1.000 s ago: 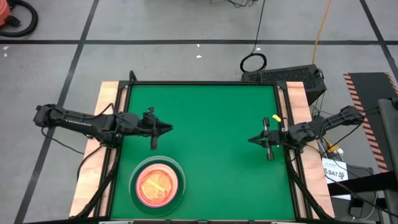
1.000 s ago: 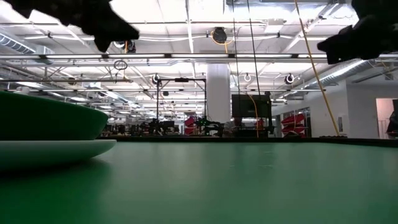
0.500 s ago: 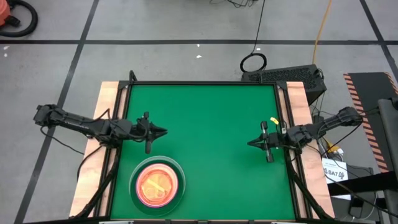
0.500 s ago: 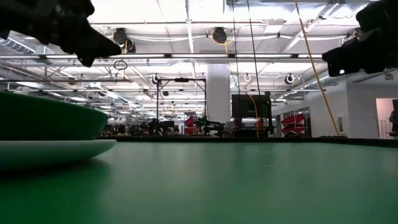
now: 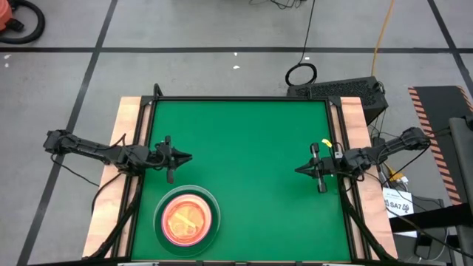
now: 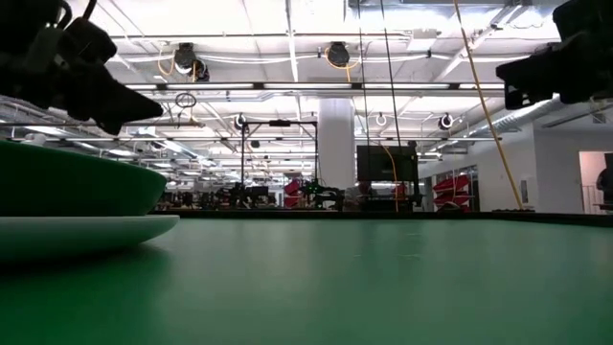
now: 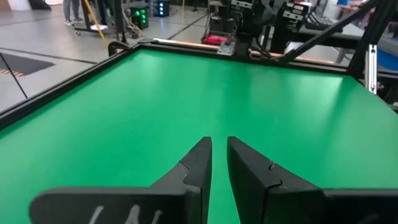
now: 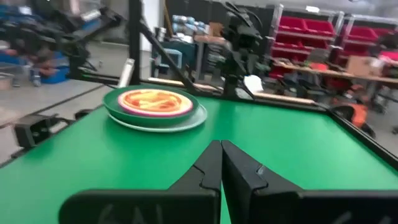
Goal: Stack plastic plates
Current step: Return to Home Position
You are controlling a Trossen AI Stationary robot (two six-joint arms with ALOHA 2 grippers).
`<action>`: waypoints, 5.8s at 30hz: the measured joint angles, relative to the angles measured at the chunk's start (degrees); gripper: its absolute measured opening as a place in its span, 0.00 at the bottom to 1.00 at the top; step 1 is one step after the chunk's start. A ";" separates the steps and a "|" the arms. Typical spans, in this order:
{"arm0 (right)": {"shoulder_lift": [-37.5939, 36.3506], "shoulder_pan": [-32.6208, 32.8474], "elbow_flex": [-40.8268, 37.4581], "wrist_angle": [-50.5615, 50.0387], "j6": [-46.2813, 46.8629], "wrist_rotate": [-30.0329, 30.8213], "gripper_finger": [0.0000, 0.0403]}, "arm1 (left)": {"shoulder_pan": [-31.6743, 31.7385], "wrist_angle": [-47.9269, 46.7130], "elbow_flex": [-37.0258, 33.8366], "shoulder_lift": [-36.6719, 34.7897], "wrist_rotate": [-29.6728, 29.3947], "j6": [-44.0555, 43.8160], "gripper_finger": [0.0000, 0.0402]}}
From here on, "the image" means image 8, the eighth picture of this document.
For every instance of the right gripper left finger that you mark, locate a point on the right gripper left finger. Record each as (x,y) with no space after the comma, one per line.
(186,205)

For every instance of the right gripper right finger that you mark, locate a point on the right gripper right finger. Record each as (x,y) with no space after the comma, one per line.
(264,205)

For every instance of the pink transparent plastic plate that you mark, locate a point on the pink transparent plastic plate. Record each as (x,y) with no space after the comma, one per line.
(132,111)

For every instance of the orange transparent plastic plate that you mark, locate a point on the orange transparent plastic plate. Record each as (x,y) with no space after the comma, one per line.
(152,101)

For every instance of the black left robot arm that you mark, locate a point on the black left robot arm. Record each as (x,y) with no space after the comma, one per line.
(241,49)

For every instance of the large pale mint plate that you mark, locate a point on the large pale mint plate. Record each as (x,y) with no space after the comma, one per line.
(192,123)

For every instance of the white paper sheet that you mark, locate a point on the white paper sheet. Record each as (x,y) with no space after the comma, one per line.
(253,83)

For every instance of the orange vacuum cleaner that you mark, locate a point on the orange vacuum cleaner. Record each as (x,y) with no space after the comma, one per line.
(360,115)

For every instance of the white bar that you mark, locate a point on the white bar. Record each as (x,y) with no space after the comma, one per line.
(126,73)

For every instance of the black clamp box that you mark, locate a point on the black clamp box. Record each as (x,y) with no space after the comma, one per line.
(34,130)

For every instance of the cardboard box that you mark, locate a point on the cardboard box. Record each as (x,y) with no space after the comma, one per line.
(363,66)

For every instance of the red bin shelf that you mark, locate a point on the red bin shelf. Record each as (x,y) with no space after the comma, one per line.
(311,28)

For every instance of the blue bin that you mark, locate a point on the blue bin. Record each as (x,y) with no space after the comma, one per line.
(57,73)

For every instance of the black aluminium table frame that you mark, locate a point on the black aluminium table frame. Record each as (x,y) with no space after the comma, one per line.
(134,46)

